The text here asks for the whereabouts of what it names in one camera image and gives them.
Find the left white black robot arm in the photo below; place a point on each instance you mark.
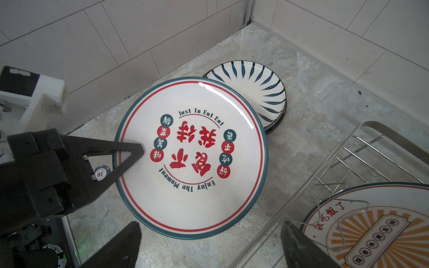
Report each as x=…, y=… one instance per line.
x=47, y=243

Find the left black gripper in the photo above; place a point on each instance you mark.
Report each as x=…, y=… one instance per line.
x=50, y=175

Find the blue striped white plate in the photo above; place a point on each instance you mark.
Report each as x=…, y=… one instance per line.
x=258, y=84

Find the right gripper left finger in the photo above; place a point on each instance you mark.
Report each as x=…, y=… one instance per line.
x=120, y=252

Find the metal wire dish rack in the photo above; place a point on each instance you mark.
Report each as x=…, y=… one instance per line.
x=372, y=153

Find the black rimmed mirror plate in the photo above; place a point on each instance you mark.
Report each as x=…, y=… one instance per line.
x=277, y=122

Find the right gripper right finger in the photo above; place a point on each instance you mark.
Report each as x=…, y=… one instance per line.
x=300, y=251

